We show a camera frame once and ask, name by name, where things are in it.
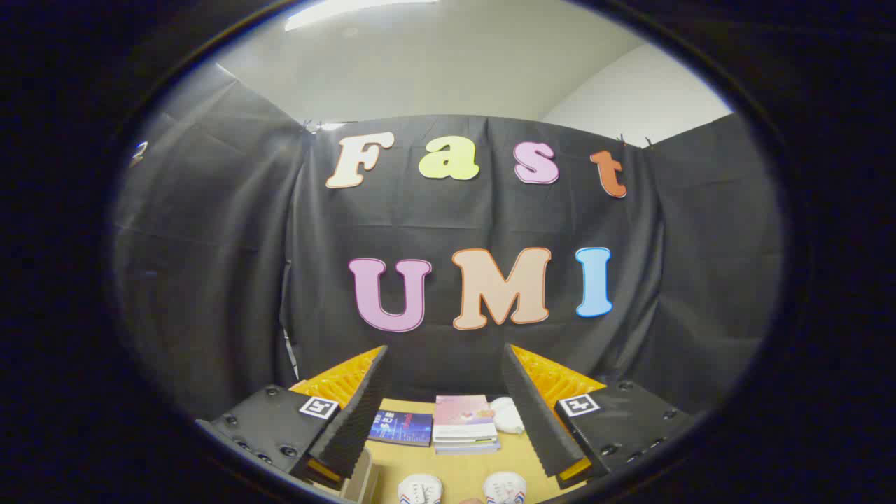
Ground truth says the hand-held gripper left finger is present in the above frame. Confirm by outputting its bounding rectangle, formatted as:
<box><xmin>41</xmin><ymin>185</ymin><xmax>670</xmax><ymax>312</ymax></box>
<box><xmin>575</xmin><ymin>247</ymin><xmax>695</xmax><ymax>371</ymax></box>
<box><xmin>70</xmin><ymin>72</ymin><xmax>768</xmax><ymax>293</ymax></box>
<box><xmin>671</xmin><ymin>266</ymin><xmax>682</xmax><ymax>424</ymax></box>
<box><xmin>195</xmin><ymin>344</ymin><xmax>391</xmax><ymax>491</ymax></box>

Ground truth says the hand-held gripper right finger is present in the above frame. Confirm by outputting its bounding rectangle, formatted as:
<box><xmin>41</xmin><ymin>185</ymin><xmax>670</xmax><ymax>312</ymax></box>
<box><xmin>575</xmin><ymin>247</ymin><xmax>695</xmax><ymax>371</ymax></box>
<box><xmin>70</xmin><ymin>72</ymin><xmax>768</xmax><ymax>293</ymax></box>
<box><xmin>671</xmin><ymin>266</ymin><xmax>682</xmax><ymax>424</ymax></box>
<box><xmin>501</xmin><ymin>342</ymin><xmax>695</xmax><ymax>491</ymax></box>

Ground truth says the white canvas shoe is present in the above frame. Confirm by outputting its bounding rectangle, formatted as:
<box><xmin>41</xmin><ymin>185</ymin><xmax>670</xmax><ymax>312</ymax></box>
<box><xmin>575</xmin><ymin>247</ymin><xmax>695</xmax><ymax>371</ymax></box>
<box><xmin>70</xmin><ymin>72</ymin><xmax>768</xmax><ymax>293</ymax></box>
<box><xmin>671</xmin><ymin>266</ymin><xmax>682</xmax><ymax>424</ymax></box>
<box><xmin>398</xmin><ymin>474</ymin><xmax>443</xmax><ymax>504</ymax></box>
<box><xmin>483</xmin><ymin>471</ymin><xmax>527</xmax><ymax>504</ymax></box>

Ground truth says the blue cover book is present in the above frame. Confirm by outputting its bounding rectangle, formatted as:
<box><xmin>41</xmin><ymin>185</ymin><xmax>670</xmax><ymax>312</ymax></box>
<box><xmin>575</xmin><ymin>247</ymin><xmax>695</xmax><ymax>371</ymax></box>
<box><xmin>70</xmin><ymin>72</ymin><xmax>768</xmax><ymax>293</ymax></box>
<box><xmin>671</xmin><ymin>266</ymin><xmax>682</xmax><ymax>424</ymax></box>
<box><xmin>367</xmin><ymin>409</ymin><xmax>433</xmax><ymax>447</ymax></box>

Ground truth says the white spine book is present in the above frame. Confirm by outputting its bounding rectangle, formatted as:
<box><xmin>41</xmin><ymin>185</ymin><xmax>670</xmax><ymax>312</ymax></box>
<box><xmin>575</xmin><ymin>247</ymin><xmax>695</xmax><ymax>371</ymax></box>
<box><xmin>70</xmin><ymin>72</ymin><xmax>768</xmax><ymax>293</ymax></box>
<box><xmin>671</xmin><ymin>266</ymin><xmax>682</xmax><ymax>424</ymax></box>
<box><xmin>433</xmin><ymin>434</ymin><xmax>500</xmax><ymax>449</ymax></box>

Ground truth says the white soft object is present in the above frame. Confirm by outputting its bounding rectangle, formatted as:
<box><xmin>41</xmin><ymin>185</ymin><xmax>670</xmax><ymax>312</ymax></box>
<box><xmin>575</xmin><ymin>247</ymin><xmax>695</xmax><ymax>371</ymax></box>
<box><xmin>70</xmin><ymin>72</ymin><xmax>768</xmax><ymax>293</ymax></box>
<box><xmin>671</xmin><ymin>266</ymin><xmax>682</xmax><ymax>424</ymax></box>
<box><xmin>490</xmin><ymin>397</ymin><xmax>525</xmax><ymax>435</ymax></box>

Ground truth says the light blue spine book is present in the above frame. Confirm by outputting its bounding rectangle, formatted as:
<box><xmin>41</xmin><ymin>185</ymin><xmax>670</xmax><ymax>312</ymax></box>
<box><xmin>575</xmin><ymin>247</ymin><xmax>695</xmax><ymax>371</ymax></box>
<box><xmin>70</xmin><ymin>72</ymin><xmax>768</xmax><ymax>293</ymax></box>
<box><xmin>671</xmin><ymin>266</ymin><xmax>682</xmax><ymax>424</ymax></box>
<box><xmin>435</xmin><ymin>442</ymin><xmax>501</xmax><ymax>456</ymax></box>

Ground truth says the ceiling light panel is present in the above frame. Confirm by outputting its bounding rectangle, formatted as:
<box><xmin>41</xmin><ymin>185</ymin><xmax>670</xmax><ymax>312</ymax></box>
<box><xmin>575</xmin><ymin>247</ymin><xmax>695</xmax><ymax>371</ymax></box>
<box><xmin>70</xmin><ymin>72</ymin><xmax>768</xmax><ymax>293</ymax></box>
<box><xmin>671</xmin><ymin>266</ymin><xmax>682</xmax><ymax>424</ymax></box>
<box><xmin>283</xmin><ymin>0</ymin><xmax>442</xmax><ymax>33</ymax></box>

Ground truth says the beige fabric storage box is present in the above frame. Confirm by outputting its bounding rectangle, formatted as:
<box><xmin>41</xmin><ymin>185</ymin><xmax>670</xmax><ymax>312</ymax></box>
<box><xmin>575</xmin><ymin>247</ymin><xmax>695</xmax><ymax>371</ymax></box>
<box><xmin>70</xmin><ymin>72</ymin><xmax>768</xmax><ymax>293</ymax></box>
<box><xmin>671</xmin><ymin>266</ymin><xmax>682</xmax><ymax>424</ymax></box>
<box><xmin>341</xmin><ymin>448</ymin><xmax>382</xmax><ymax>504</ymax></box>

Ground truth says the pink cover book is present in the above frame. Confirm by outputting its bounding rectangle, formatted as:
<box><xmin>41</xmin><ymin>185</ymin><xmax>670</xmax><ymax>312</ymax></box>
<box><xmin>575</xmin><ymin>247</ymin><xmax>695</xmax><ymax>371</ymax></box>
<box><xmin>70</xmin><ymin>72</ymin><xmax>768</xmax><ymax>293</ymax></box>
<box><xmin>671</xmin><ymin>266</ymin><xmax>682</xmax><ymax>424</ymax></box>
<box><xmin>433</xmin><ymin>395</ymin><xmax>498</xmax><ymax>439</ymax></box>

